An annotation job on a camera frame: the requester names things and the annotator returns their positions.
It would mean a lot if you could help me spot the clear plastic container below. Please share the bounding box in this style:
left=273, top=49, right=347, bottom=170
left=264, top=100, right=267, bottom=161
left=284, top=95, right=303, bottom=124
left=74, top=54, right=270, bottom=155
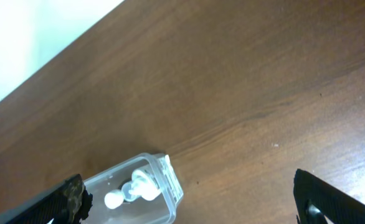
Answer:
left=82, top=153, right=184, bottom=224

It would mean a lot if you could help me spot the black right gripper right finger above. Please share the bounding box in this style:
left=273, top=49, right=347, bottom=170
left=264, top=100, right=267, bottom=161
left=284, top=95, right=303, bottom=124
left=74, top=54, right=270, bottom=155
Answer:
left=293, top=169, right=365, bottom=224

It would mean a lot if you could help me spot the white spray bottle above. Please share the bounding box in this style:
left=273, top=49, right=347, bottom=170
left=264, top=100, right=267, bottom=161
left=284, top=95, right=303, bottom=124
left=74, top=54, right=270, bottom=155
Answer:
left=104, top=168, right=161, bottom=209

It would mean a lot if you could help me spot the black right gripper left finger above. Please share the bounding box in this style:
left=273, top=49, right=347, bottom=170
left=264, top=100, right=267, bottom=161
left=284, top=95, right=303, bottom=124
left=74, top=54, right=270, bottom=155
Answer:
left=0, top=174, right=93, bottom=224

